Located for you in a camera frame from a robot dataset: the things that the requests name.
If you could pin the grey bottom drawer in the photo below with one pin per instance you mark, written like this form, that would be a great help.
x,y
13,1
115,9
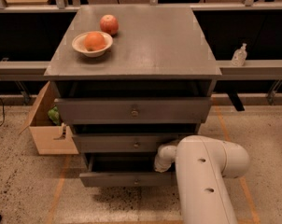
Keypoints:
x,y
134,169

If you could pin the grey drawer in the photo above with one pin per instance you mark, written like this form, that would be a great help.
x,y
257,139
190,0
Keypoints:
x,y
122,143
133,110
134,169

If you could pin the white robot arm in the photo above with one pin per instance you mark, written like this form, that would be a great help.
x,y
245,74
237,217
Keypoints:
x,y
202,164

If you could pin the grey top drawer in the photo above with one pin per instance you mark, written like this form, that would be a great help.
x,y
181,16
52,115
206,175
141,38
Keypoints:
x,y
133,110

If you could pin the grey middle drawer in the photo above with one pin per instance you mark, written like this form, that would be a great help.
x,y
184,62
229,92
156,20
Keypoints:
x,y
122,143

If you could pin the grey wooden drawer cabinet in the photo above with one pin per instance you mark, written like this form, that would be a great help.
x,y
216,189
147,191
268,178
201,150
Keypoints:
x,y
158,52

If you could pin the cardboard box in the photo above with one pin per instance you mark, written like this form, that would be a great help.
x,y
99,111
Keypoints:
x,y
50,139

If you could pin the green item in box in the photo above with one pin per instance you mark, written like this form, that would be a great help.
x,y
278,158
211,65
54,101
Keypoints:
x,y
54,116

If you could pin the clear sanitizer pump bottle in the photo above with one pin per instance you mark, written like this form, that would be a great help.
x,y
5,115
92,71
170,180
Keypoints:
x,y
240,56

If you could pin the orange fruit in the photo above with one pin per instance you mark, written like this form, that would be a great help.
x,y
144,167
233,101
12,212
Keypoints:
x,y
94,41

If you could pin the white ceramic bowl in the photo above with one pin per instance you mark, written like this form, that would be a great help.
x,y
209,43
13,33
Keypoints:
x,y
78,45

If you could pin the red apple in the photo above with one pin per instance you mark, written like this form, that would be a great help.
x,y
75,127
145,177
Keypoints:
x,y
109,24

